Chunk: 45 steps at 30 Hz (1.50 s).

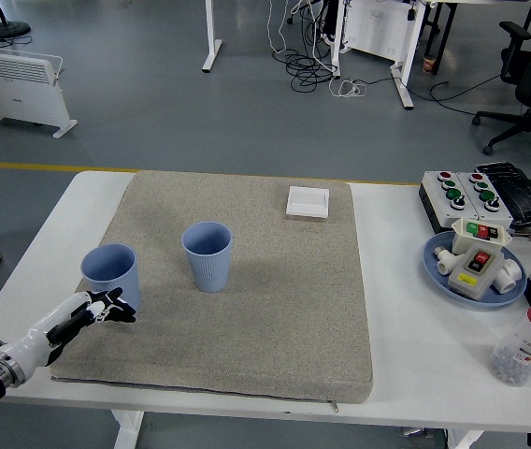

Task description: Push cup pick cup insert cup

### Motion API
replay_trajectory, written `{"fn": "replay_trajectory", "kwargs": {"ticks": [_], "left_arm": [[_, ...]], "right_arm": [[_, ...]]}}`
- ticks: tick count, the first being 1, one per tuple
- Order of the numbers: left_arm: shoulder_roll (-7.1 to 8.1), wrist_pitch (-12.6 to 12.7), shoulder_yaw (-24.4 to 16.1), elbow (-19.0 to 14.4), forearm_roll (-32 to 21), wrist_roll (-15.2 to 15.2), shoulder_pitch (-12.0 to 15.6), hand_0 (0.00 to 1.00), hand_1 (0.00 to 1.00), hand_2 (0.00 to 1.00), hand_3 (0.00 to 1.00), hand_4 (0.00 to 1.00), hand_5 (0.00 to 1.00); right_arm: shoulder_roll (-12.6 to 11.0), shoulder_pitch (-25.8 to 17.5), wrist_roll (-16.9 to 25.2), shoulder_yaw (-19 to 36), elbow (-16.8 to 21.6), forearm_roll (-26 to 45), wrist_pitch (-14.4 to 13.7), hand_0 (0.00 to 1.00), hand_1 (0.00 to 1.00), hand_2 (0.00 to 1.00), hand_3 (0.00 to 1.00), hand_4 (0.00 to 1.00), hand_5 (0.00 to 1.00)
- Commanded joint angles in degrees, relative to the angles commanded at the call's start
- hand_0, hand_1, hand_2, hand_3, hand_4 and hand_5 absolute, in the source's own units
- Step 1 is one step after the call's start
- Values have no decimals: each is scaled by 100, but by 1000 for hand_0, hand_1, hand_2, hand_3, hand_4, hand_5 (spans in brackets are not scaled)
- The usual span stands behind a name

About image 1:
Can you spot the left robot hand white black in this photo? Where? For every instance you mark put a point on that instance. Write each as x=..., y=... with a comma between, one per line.
x=55, y=322

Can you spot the blue ribbed plastic cup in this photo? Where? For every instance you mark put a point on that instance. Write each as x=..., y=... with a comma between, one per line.
x=106, y=269
x=209, y=266

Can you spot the white push-button control box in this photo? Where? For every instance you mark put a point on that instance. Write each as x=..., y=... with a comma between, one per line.
x=436, y=196
x=499, y=192

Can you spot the white table leg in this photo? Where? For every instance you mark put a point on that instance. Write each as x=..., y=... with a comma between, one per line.
x=127, y=430
x=464, y=440

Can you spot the grey-brown cushion mat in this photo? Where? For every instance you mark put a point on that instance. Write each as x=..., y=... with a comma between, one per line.
x=247, y=304

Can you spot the black fan stand base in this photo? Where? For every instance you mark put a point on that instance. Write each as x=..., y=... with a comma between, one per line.
x=7, y=29

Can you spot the white desk leg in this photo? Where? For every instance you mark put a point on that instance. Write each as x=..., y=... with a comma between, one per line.
x=403, y=89
x=336, y=47
x=212, y=37

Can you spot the blue plate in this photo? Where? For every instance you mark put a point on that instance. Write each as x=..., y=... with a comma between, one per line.
x=438, y=285

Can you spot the white pipe fitting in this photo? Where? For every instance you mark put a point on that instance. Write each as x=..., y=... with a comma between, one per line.
x=508, y=278
x=445, y=262

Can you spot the small can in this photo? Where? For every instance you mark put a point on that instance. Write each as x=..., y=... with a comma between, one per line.
x=429, y=64

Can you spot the clear bottle red cap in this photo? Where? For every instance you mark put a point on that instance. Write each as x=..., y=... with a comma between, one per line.
x=522, y=351

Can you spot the black plastic tray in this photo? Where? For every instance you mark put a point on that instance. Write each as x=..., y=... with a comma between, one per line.
x=522, y=192

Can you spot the white wall switch plate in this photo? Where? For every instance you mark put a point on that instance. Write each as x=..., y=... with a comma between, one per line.
x=308, y=202

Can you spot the grey red-black button switch box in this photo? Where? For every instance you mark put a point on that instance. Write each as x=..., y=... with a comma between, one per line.
x=473, y=273

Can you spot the white green-red button switch box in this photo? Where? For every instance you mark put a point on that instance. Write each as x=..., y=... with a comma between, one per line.
x=480, y=234

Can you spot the black desk frame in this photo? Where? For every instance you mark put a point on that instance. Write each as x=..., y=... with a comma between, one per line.
x=448, y=33

